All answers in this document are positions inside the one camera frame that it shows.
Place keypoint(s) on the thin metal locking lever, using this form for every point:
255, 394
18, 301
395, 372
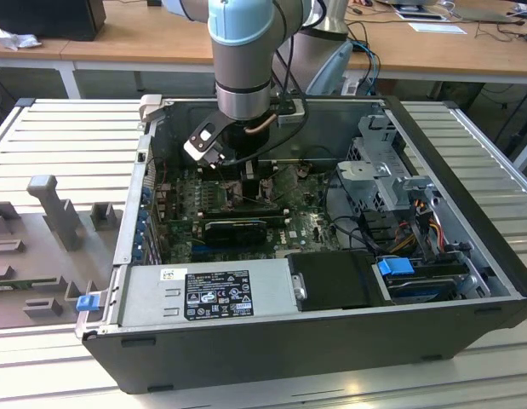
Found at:
222, 176
263, 203

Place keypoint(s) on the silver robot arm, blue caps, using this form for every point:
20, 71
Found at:
242, 64

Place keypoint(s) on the black RAM slot bank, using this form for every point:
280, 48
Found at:
269, 169
246, 211

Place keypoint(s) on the CPU socket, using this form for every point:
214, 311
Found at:
231, 191

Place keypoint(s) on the blue slot clip row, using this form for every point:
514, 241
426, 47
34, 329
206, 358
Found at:
140, 232

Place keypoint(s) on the black cylinder part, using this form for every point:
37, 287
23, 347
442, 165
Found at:
188, 153

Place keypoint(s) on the black expansion card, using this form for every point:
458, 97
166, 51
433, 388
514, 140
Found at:
233, 234

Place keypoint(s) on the pale grey case latch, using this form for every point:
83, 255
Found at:
151, 106

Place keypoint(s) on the green motherboard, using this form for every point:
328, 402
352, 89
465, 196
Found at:
305, 221

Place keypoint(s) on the pale blue teach pendant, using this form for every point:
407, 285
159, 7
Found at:
331, 72

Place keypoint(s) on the small white box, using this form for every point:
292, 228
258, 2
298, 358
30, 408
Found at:
350, 87

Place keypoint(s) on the silver metal drive cage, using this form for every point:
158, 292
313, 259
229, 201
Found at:
365, 174

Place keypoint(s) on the wooden desk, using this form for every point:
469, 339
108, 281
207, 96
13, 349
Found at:
139, 38

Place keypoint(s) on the grey power supply unit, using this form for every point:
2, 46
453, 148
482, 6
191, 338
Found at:
148, 294

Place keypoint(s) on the hard disk in blue carrier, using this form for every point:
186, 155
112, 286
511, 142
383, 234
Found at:
395, 266

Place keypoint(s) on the dark flat tablet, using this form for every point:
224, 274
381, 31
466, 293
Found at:
418, 16

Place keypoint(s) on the white paper sheet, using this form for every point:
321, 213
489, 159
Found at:
437, 28

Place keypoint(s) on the black open PC case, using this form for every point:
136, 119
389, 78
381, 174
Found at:
246, 362

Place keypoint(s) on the blue case latch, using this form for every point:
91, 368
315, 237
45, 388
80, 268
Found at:
87, 304

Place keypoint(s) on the black box on desk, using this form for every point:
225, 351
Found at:
46, 17

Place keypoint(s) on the grey parts rack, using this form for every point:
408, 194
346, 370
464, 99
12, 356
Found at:
33, 255

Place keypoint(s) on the crumpled white paper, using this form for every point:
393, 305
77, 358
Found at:
18, 39

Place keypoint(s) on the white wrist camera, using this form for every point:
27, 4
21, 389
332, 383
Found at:
203, 140

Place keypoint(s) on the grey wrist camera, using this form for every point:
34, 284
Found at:
290, 115

